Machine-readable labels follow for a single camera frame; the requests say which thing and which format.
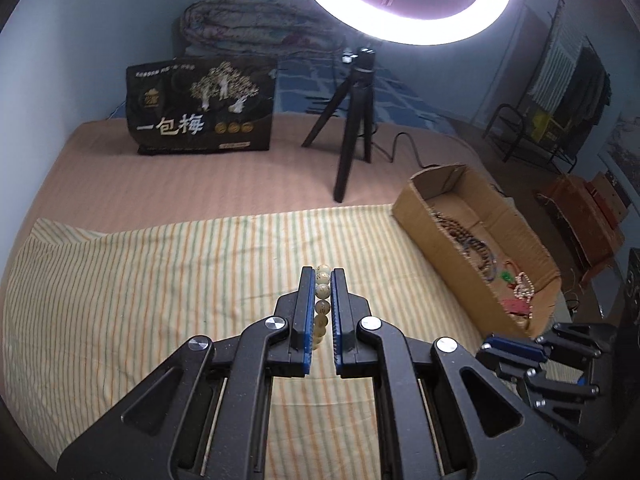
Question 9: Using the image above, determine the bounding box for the blue checkered bed sheet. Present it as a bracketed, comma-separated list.
[273, 56, 457, 136]

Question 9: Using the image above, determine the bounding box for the black clothes rack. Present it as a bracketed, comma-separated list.
[482, 0, 614, 176]

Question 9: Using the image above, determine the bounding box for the yellow box on rack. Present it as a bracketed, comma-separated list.
[530, 110, 564, 143]

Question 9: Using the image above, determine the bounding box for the green jade pendant red cord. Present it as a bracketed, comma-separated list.
[491, 259, 522, 291]

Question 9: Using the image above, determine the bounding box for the brown cardboard box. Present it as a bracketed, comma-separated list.
[392, 165, 561, 339]

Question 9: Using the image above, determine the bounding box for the black printed package bag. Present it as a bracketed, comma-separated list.
[126, 56, 278, 155]

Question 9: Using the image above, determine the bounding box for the black tripod stand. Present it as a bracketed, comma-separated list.
[302, 48, 375, 203]

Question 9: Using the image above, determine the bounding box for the dark hanging garment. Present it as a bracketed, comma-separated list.
[555, 46, 612, 155]

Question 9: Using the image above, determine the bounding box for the folded floral quilt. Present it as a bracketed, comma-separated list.
[179, 0, 347, 58]

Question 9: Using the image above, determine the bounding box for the yellow striped cloth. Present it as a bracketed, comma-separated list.
[1, 205, 480, 465]

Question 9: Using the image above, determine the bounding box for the orange covered furniture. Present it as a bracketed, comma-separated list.
[535, 174, 624, 287]

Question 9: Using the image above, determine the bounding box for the white ring light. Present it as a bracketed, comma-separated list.
[290, 0, 516, 47]

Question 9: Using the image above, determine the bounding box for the brown wooden bead necklace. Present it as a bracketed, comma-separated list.
[430, 210, 499, 281]

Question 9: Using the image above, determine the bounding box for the white pearl necklace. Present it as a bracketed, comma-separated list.
[512, 271, 536, 319]

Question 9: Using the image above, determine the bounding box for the tan bed sheet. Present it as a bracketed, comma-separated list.
[22, 112, 507, 236]

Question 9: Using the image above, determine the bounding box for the white striped hanging towel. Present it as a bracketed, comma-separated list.
[528, 22, 584, 113]

